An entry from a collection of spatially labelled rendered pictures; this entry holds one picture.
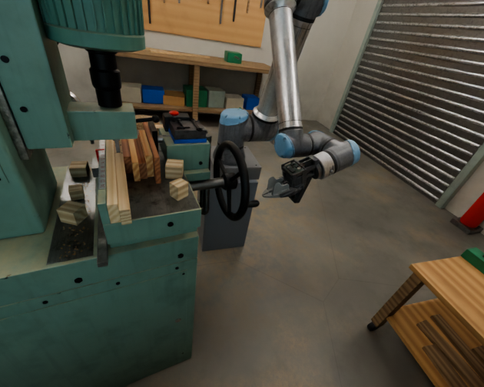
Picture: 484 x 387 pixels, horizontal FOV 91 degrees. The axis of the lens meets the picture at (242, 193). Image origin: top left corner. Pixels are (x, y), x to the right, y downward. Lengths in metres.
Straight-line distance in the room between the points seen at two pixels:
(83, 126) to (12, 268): 0.33
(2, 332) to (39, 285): 0.16
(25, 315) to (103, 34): 0.63
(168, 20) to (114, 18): 3.33
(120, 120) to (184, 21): 3.31
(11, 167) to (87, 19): 0.31
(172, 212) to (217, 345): 0.92
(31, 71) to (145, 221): 0.34
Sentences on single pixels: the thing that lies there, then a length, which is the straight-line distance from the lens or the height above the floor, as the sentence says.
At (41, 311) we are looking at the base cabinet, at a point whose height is 0.66.
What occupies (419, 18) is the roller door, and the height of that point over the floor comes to 1.63.
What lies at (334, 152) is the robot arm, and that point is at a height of 0.97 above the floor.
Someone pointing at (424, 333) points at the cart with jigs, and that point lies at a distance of 1.62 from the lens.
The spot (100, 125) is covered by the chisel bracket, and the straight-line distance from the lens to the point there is 0.66.
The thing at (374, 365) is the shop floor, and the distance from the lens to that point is 1.61.
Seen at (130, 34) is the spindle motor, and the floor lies 1.23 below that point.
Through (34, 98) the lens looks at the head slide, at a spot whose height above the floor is 1.10.
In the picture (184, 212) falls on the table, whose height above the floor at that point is 0.90.
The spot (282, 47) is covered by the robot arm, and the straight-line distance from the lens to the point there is 0.98.
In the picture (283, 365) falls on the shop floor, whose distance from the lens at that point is 1.40.
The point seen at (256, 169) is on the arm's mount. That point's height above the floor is 0.62.
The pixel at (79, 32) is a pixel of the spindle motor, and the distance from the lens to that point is 0.57.
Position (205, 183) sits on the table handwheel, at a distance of 0.81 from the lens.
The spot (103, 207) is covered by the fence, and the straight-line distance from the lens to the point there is 0.54.
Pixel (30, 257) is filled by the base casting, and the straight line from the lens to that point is 0.70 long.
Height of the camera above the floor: 1.27
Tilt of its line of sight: 35 degrees down
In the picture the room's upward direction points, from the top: 10 degrees clockwise
